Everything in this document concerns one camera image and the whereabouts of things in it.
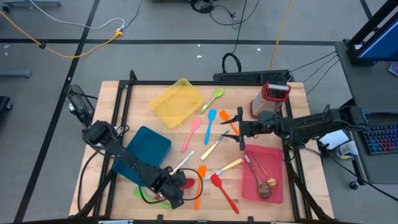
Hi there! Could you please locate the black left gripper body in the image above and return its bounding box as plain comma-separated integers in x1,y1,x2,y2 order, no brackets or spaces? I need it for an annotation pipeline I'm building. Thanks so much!
152,167,185,210

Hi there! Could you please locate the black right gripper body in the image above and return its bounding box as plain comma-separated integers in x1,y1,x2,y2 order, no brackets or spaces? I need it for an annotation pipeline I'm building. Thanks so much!
236,106,276,152

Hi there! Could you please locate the red silicone spoon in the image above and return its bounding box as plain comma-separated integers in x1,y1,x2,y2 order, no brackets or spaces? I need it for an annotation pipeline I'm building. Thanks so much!
154,177,196,200

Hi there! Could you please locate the orange angled silicone spatula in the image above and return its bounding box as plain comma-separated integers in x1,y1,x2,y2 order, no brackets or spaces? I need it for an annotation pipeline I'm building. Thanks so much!
218,110,240,136

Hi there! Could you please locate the orange rounded silicone spatula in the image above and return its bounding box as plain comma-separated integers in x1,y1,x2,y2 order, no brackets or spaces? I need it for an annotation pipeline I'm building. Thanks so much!
194,165,208,212

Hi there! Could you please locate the cream handled table knife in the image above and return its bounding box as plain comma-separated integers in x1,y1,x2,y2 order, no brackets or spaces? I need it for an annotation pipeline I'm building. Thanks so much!
169,150,195,175
200,130,230,161
203,157,244,181

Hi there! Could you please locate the blue silicone spatula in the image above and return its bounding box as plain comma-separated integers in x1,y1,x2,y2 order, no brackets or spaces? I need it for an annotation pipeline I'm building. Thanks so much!
203,108,217,146

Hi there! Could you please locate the green silicone spatula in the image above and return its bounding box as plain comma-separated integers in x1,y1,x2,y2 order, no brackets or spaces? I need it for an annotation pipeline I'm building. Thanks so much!
133,187,174,211

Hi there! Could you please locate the light green silicone spoon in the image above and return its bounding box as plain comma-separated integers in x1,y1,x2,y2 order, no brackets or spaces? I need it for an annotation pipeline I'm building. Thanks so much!
199,88,224,114

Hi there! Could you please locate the red silicone spatula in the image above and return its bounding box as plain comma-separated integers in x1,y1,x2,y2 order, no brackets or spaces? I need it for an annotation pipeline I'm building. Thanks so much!
210,173,240,215

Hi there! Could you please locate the pink silicone spatula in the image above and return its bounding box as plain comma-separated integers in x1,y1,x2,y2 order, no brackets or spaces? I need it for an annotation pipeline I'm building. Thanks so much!
181,118,202,154

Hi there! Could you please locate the red translucent plastic bin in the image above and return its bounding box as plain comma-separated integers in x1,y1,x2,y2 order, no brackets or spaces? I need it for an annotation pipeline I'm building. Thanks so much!
241,143,285,205

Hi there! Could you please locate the blue plastic bin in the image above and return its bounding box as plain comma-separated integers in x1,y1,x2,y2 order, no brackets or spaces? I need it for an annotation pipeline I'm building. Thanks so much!
112,126,172,187

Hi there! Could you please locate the yellow translucent plastic bin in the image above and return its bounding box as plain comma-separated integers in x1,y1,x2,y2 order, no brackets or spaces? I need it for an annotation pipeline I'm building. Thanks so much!
149,77,205,129

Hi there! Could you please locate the dark bronze metal spoon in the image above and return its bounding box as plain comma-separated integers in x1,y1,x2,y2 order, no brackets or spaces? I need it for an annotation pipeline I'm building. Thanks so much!
243,154,272,199

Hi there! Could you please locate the metal box grater red trim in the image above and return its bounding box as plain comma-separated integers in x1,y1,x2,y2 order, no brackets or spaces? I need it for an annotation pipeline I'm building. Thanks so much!
249,82,292,121

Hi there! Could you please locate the black power strip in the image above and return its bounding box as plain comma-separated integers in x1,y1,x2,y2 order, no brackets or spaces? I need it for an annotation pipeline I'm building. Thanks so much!
213,69,292,85

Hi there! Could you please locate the white blue labelled container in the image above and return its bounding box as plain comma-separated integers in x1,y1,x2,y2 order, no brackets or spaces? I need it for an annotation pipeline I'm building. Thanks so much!
335,139,359,160

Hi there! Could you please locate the black mesh power supply box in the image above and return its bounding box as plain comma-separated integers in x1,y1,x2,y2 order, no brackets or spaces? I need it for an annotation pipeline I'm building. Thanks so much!
65,84,96,123

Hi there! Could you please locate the rainbow backlit keyboard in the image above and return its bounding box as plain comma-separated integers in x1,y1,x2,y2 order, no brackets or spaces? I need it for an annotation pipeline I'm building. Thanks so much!
360,123,398,156

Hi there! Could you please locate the grey keyboard desk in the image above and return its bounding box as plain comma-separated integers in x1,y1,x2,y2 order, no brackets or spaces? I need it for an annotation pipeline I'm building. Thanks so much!
346,112,398,185

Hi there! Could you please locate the computer monitor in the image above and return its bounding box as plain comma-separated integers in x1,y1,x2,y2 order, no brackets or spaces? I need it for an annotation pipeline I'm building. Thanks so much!
346,0,398,67

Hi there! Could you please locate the black chair base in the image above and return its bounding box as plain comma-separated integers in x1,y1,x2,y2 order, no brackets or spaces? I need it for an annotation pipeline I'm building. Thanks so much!
0,95,12,113

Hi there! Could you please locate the grey furniture foot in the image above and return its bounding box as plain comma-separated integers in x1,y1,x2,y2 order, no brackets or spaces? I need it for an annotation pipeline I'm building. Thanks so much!
2,0,62,9
0,70,31,78

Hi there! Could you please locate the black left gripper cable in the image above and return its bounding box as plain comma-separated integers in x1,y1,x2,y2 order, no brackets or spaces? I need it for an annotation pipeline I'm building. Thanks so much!
138,167,204,205

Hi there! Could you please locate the black looped cable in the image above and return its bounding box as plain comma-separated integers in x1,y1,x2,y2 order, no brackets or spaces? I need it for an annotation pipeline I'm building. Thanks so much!
221,0,249,74

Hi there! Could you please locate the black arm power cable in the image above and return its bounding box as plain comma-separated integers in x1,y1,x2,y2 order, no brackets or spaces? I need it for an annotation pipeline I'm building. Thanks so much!
76,151,105,214

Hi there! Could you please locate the thin black cable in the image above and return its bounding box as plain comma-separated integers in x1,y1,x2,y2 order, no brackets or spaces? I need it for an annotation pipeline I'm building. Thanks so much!
289,51,337,73
124,0,144,29
303,55,338,83
306,58,340,96

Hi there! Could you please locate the black aluminium table frame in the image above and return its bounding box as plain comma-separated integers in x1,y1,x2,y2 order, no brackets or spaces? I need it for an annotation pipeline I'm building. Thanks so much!
74,70,335,223

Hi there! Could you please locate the yellow cable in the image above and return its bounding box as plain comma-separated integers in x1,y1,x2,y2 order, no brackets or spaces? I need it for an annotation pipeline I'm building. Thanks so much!
269,0,295,71

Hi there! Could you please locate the tangled black cable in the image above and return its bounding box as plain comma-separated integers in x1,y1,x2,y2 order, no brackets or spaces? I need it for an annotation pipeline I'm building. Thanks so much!
210,0,262,27

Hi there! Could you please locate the black cable bundle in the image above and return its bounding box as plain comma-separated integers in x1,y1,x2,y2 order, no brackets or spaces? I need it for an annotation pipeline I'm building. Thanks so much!
189,0,215,14

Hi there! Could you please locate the black floor cable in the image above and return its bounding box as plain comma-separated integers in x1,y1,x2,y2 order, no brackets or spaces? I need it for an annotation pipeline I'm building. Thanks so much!
320,146,398,202

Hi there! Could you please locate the yellow extension cord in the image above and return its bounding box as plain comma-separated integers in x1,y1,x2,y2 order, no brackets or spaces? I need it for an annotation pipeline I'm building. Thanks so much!
0,11,124,59

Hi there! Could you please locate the white cable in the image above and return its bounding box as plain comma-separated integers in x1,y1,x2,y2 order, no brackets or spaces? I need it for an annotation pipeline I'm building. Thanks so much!
29,0,126,31

